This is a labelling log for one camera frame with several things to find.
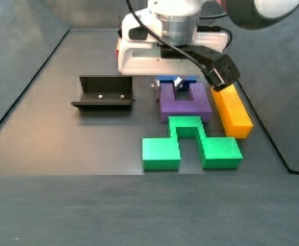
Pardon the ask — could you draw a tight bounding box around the black camera cable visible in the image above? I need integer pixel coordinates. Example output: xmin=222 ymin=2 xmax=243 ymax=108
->
xmin=124 ymin=0 xmax=233 ymax=78

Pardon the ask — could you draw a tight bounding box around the yellow long bar block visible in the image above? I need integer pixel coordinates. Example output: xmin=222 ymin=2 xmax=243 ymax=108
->
xmin=210 ymin=86 xmax=252 ymax=139

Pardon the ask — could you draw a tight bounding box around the green zigzag block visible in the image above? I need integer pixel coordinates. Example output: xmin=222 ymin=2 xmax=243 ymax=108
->
xmin=141 ymin=116 xmax=243 ymax=171

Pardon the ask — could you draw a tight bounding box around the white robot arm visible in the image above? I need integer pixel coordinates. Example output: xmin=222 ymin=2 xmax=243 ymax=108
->
xmin=116 ymin=0 xmax=299 ymax=91

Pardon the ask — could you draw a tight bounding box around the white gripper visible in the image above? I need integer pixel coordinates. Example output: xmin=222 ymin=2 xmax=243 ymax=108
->
xmin=116 ymin=8 xmax=226 ymax=100

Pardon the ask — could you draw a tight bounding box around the purple U-shaped block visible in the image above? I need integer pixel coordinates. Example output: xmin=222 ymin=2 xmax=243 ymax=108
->
xmin=158 ymin=83 xmax=212 ymax=123

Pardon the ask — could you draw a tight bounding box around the black angle bracket fixture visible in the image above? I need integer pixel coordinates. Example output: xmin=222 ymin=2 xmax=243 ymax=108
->
xmin=70 ymin=75 xmax=133 ymax=109

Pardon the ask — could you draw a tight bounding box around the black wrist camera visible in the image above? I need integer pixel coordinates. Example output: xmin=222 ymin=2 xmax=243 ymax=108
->
xmin=182 ymin=45 xmax=240 ymax=91

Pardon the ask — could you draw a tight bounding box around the blue U-shaped block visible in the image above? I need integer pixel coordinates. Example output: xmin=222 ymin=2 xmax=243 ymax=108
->
xmin=156 ymin=76 xmax=196 ymax=84

